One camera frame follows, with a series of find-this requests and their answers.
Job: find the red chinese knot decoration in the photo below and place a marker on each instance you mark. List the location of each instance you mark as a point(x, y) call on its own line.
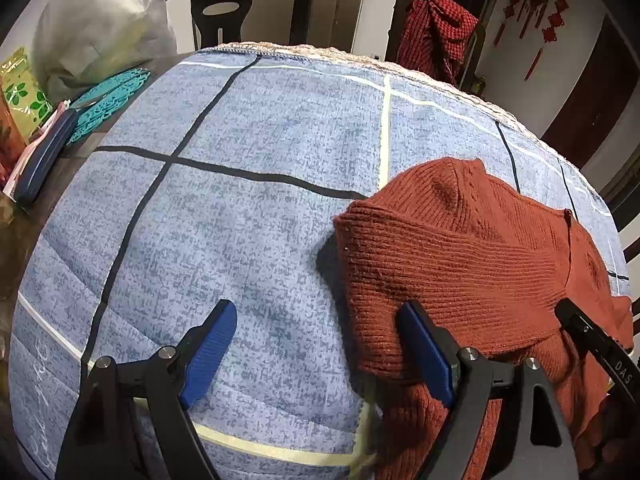
point(546, 16)

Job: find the white plastic bag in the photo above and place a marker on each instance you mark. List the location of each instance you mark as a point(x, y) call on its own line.
point(79, 43)

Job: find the green leaf patterned packet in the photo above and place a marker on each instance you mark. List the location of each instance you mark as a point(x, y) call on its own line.
point(28, 104)

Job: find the navy blue pouch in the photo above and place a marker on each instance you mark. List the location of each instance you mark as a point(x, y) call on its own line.
point(43, 157)

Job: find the wooden chair under checkered cloth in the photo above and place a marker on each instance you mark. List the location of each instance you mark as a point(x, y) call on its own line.
point(473, 50)

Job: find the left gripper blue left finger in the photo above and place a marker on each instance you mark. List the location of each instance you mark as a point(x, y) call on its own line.
point(201, 351)

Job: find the red checkered cloth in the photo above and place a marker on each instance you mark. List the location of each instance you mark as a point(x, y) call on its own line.
point(434, 38)

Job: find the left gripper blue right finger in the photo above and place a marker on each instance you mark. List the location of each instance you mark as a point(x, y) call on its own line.
point(432, 349)

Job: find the teal crochet mat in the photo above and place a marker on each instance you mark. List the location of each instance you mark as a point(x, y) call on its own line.
point(105, 99)

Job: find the rust red knit sweater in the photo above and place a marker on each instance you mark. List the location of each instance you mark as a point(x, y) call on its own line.
point(488, 264)

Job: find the blue grid patterned bedsheet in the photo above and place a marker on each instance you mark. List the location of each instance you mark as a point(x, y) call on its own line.
point(223, 181)

